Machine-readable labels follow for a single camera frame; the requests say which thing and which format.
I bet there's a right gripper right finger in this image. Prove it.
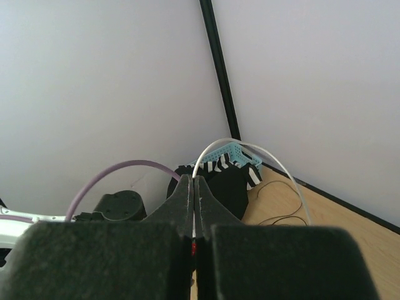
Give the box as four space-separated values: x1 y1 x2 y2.
194 177 379 299

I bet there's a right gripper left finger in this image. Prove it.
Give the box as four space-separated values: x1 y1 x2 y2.
1 175 194 299

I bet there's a dark thin wire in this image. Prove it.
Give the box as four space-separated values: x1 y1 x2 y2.
256 179 307 226

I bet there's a white zip tie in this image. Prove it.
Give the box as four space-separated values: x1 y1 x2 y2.
191 137 314 238

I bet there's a black white striped cloth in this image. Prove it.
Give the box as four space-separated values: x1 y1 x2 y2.
196 165 263 191

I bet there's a light blue plastic basket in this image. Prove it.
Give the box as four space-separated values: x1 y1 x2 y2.
187 141 263 175

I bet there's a left black frame post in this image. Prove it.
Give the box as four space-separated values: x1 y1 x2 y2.
199 0 241 140

